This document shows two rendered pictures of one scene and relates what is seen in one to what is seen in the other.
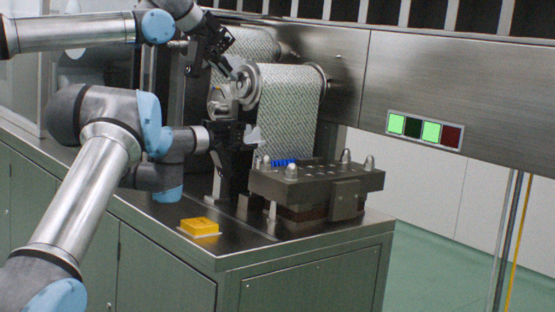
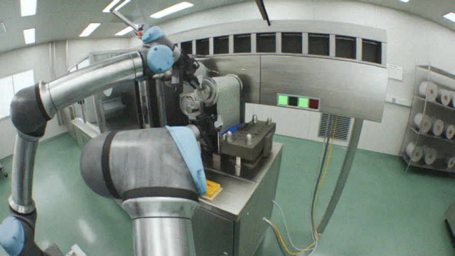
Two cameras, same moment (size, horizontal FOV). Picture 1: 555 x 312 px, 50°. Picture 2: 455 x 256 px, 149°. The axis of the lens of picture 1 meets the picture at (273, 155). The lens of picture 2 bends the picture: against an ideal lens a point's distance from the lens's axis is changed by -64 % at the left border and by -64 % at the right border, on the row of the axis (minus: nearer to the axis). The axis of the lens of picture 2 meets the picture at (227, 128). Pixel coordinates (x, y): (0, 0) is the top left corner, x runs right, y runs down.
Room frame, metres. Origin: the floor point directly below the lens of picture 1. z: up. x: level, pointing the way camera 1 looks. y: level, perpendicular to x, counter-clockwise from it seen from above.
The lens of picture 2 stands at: (0.87, 0.26, 1.36)
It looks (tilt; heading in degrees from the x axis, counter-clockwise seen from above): 20 degrees down; 342
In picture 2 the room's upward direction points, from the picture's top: 1 degrees counter-clockwise
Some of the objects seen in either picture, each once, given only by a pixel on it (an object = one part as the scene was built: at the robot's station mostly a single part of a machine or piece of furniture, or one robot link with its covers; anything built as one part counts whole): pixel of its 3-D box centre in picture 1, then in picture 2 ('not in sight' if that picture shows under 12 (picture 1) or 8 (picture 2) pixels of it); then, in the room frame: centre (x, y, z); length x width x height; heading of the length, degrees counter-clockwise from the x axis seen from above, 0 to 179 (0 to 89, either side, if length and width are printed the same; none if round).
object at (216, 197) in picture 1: (220, 150); (197, 132); (1.68, 0.16, 1.05); 0.06 x 0.05 x 0.31; 132
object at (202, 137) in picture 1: (196, 140); (189, 134); (1.51, 0.21, 1.11); 0.08 x 0.05 x 0.08; 42
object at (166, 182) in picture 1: (161, 179); not in sight; (1.46, 0.28, 1.01); 0.11 x 0.08 x 0.11; 84
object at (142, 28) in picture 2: not in sight; (142, 30); (2.11, 0.45, 1.66); 0.07 x 0.07 x 0.10; 52
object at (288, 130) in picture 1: (286, 135); (229, 115); (1.72, -0.03, 1.11); 0.23 x 0.01 x 0.18; 132
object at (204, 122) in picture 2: (221, 135); (202, 126); (1.56, 0.15, 1.12); 0.12 x 0.08 x 0.09; 132
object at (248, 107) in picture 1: (245, 84); (205, 91); (1.69, 0.10, 1.25); 0.15 x 0.01 x 0.15; 42
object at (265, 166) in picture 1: (265, 163); (229, 135); (1.58, 0.02, 1.05); 0.04 x 0.04 x 0.04
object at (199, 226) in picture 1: (199, 226); (208, 188); (1.41, 0.17, 0.91); 0.07 x 0.07 x 0.02; 42
